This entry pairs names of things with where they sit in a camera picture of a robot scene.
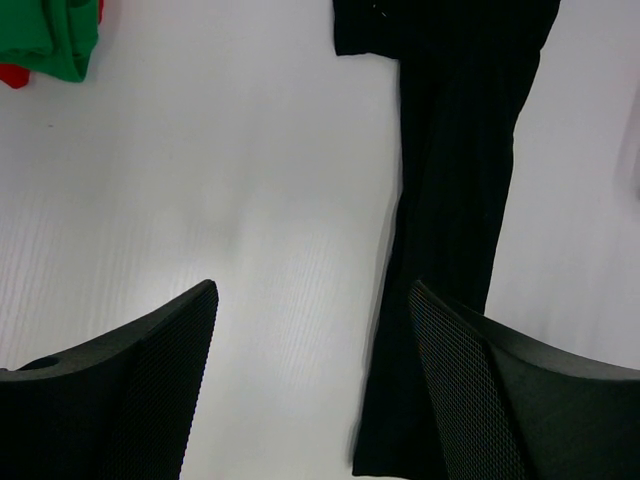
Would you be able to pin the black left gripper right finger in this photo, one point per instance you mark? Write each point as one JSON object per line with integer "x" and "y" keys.
{"x": 508, "y": 406}

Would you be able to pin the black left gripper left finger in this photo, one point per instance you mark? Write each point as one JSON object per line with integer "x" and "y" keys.
{"x": 119, "y": 406}

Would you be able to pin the black t shirt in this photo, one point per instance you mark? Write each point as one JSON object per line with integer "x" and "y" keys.
{"x": 465, "y": 71}

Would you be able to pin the red t shirt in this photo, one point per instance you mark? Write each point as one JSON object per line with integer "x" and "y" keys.
{"x": 15, "y": 75}

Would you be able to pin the green t shirt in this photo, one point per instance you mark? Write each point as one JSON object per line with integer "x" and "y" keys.
{"x": 55, "y": 35}

